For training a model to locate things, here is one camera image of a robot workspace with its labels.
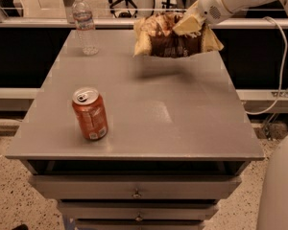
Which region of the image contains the white cable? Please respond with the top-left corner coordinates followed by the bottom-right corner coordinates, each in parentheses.
top-left (245, 15), bottom-right (288, 116)

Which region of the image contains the grey drawer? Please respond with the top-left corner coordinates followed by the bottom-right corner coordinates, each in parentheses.
top-left (59, 201), bottom-right (219, 220)
top-left (29, 175), bottom-right (241, 200)

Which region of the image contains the brown chip bag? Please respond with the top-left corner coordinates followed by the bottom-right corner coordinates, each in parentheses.
top-left (133, 12), bottom-right (224, 58)

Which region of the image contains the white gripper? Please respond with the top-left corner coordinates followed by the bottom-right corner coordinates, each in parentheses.
top-left (173, 0), bottom-right (275, 35)

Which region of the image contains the black office chair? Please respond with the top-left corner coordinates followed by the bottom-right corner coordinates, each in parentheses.
top-left (108, 0), bottom-right (137, 18)

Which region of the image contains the orange soda can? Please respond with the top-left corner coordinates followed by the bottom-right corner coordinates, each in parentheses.
top-left (72, 87), bottom-right (108, 141)

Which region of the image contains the metal window rail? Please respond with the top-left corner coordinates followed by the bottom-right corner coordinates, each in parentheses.
top-left (0, 17), bottom-right (288, 30)

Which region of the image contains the top grey drawer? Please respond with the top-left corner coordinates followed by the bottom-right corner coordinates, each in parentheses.
top-left (29, 175), bottom-right (241, 200)

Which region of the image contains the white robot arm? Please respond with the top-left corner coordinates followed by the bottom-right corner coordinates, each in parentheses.
top-left (174, 0), bottom-right (288, 230)

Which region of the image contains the clear plastic water bottle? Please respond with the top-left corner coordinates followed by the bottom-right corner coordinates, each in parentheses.
top-left (72, 0), bottom-right (98, 56)

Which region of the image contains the grey drawer cabinet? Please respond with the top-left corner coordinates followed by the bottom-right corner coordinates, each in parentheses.
top-left (7, 31), bottom-right (263, 230)

